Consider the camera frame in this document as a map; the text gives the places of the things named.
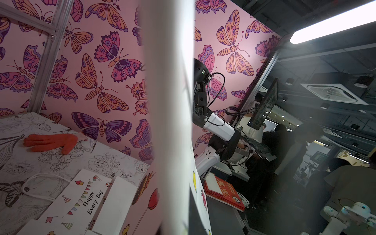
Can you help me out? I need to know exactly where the white party paper bag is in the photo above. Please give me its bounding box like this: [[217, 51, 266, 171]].
[[18, 169, 137, 235]]

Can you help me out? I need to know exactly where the white desktop robot arm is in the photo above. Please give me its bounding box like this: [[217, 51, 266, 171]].
[[319, 202, 376, 235]]

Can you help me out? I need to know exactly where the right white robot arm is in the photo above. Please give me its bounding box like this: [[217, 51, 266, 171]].
[[193, 59, 241, 176]]

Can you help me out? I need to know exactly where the red book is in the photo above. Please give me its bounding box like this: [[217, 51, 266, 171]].
[[204, 173, 245, 212]]

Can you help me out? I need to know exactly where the computer monitor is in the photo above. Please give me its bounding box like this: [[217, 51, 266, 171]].
[[248, 78, 279, 130]]

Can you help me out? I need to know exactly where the person at desk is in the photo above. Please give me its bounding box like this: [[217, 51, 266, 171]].
[[261, 123, 324, 177]]

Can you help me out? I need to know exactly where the ceiling air conditioner vent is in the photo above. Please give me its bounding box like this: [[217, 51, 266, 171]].
[[301, 83, 369, 105]]

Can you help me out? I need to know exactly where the red glove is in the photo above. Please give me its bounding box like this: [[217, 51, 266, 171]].
[[23, 134, 78, 155]]

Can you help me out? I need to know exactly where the long ceiling light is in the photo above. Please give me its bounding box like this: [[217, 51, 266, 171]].
[[290, 1, 376, 45]]

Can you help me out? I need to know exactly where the aluminium frame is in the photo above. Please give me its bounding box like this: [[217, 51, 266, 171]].
[[1, 1, 280, 122]]

